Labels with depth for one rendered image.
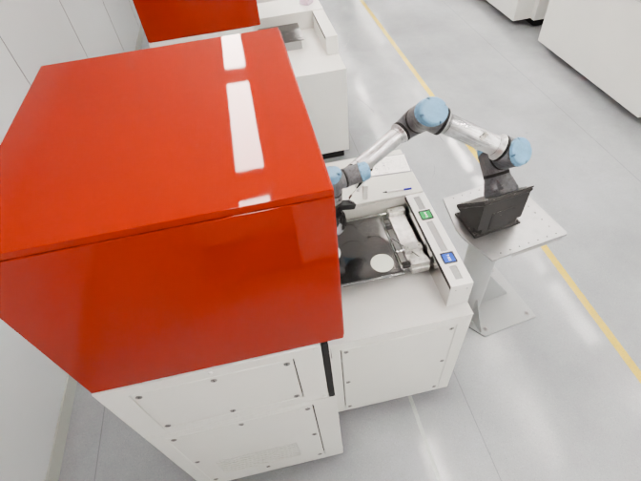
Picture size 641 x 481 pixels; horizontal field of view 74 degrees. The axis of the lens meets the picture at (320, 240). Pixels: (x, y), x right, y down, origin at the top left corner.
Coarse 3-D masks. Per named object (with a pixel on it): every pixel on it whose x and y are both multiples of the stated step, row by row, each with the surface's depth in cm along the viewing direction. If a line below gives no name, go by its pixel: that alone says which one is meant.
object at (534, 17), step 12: (492, 0) 552; (504, 0) 528; (516, 0) 504; (528, 0) 504; (540, 0) 498; (504, 12) 533; (516, 12) 512; (528, 12) 515; (540, 12) 509; (540, 24) 523
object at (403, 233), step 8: (400, 216) 206; (392, 224) 203; (400, 224) 203; (408, 224) 202; (400, 232) 199; (408, 232) 199; (400, 240) 196; (408, 240) 196; (416, 240) 195; (408, 256) 190; (416, 256) 189; (416, 272) 186
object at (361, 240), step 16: (352, 224) 202; (368, 224) 202; (352, 240) 196; (368, 240) 195; (384, 240) 194; (352, 256) 190; (368, 256) 189; (352, 272) 184; (368, 272) 183; (384, 272) 182
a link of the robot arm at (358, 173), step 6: (360, 162) 166; (342, 168) 165; (348, 168) 163; (354, 168) 163; (360, 168) 163; (366, 168) 164; (348, 174) 162; (354, 174) 163; (360, 174) 163; (366, 174) 164; (348, 180) 163; (354, 180) 164; (360, 180) 165; (348, 186) 165
